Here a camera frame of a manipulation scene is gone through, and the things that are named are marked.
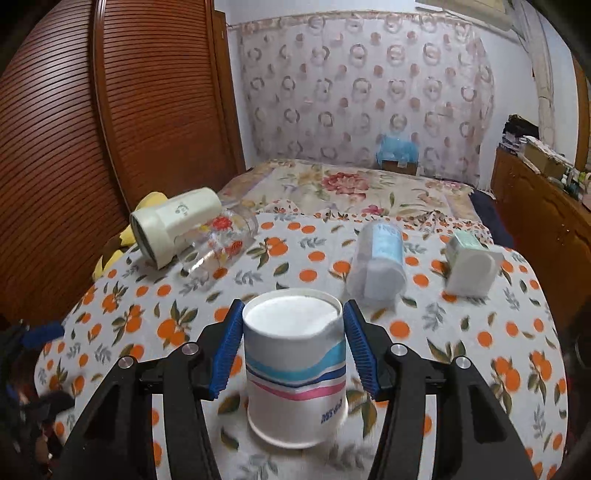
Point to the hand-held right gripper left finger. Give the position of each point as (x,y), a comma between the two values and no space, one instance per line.
(225,350)

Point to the white green label cup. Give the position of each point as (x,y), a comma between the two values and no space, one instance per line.
(470,267)

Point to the clear floral glass cup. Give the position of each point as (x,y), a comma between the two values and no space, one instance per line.
(217,247)

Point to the clutter on cabinet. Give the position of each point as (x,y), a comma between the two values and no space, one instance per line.
(540,147)

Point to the floral blanket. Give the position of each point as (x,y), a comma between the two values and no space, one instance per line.
(341,184)

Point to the cardboard box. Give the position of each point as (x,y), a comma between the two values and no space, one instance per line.
(397,165)

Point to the patterned lace curtain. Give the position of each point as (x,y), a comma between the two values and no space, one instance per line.
(364,87)

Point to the cream plastic cup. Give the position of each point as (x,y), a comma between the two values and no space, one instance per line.
(173,224)

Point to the wooden cabinet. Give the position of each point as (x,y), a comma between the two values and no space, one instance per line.
(540,217)

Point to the translucent blue label cup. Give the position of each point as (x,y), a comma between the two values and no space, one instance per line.
(377,261)

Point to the blue plastic bag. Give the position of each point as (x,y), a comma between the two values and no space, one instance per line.
(398,148)

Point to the orange print bedsheet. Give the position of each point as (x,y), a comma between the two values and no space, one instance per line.
(300,263)

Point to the yellow plush toy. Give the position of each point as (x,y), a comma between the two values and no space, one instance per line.
(121,240)

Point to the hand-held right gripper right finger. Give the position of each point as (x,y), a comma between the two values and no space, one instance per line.
(361,350)

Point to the wooden slatted wardrobe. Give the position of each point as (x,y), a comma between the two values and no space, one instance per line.
(115,138)

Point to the striped white paper cup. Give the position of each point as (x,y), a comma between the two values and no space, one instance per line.
(295,364)

